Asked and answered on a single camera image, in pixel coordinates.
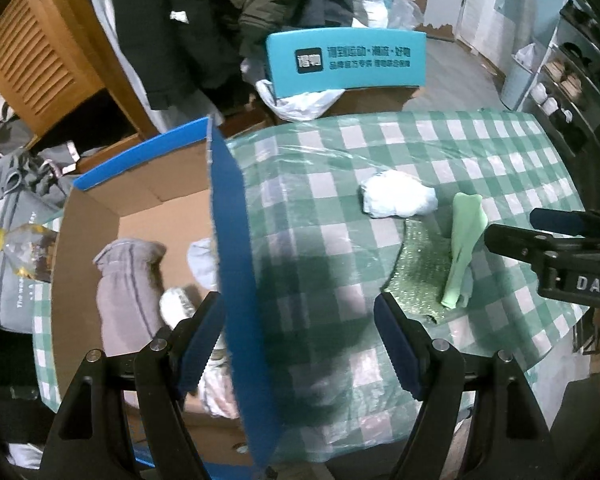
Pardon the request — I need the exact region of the pale blue cloth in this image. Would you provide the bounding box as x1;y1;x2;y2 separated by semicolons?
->
187;239;221;293

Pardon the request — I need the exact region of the grey long sock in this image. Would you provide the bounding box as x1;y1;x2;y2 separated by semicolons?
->
94;239;168;356

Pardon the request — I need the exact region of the blue-sided cardboard box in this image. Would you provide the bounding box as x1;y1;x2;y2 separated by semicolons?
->
50;115;281;480

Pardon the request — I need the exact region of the grey crumpled clothing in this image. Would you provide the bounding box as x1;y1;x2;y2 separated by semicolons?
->
0;92;36;146

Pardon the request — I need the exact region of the wooden louvered cabinet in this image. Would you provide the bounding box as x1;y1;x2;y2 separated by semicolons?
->
0;0;161;176

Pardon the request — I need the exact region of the teal shoe box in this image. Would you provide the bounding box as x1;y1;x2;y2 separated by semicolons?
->
265;29;427;98

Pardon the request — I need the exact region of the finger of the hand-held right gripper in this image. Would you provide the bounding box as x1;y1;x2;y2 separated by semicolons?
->
529;208;600;235
484;224;561;267

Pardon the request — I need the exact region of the green checked tablecloth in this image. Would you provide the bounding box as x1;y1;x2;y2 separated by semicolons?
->
32;110;596;466

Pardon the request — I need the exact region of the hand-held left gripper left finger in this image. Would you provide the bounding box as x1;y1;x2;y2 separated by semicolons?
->
40;290;228;480

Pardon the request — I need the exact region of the black hanging jacket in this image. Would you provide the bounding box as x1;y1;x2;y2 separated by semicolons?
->
105;0;241;111

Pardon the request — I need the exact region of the grey hoodie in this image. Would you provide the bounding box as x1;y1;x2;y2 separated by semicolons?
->
0;152;76;333

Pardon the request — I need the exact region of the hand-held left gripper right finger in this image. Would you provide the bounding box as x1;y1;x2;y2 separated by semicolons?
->
373;292;563;480

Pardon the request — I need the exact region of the white plastic bag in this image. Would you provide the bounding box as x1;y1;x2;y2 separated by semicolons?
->
256;79;346;122

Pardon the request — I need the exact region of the green glitter cloth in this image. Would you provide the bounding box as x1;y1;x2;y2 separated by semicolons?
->
382;217;473;326

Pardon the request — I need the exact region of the white rolled sock bundle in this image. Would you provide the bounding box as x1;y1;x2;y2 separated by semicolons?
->
358;170;438;219

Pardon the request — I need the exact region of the yellow-capped plastic bottle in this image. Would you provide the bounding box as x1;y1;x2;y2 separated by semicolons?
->
0;226;60;283

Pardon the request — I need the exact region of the white door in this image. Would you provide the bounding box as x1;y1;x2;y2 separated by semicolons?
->
455;0;506;66

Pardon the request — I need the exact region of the clear plastic bag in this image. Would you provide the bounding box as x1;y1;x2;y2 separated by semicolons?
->
387;0;426;28

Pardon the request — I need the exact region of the light blue waste bin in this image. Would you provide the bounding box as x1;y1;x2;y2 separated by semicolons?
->
500;42;538;111

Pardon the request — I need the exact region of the light green sock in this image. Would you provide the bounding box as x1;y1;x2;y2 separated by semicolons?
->
440;192;488;309

